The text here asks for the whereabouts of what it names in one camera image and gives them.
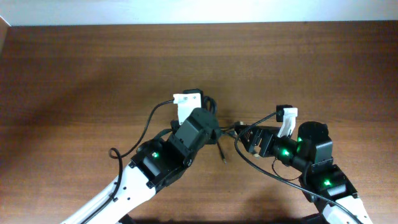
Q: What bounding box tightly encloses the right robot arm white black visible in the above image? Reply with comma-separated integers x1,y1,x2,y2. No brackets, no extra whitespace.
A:
234,121,371,223

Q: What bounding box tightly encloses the camera mount white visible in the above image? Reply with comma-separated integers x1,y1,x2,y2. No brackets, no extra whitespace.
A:
277,108,298,138
173,94,201,125

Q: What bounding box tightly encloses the left camera mount white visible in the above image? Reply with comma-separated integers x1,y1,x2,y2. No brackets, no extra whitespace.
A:
173,94,201,125

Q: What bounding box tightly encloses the right camera mount white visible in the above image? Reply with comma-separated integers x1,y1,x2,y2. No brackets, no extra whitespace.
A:
277,108,298,138

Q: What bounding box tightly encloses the right camera black cable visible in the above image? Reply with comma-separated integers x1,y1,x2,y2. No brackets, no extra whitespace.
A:
234,111,364,224

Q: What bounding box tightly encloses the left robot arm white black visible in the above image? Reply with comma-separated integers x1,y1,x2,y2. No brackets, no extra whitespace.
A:
64,108,221,223

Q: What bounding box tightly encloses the black cable bundle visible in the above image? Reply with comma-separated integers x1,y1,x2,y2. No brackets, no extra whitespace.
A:
202,95,249,165

